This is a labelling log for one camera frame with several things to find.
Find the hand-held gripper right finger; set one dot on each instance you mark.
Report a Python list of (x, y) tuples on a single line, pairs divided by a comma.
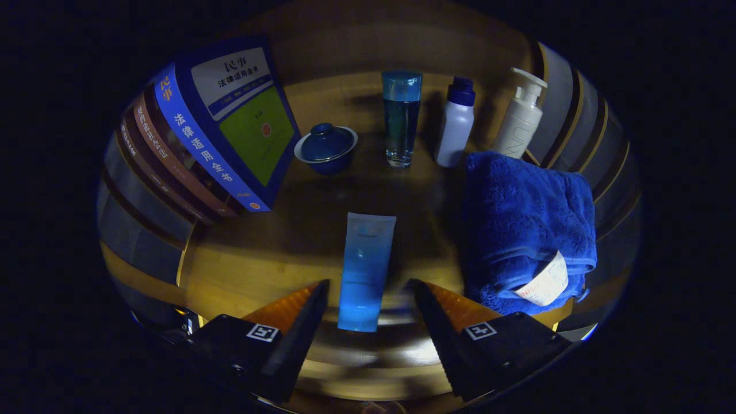
[(443, 345)]

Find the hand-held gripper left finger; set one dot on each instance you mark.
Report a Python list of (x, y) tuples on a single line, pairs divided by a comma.
[(293, 351)]

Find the blue squeeze tube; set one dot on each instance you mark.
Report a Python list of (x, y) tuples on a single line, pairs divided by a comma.
[(365, 270)]

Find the wooden countertop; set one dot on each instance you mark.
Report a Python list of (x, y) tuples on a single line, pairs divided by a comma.
[(270, 259)]

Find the wooden cabinet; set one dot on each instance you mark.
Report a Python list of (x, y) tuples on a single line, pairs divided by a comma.
[(356, 40)]

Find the blue towel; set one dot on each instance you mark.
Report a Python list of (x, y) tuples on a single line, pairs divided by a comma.
[(517, 213)]

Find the blue lidded teacup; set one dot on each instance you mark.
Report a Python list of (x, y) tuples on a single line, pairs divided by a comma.
[(326, 146)]

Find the white bottle with blue cap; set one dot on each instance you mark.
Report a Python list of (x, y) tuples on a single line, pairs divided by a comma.
[(454, 129)]

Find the brown book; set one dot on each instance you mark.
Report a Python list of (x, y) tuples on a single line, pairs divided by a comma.
[(141, 164), (172, 167)]

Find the blue clear bottle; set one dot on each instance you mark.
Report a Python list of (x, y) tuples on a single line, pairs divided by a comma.
[(401, 126)]

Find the white pump bottle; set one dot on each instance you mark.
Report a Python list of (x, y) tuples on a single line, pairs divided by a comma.
[(520, 121)]

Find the blue book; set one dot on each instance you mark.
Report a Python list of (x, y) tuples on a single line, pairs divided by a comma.
[(241, 115)]

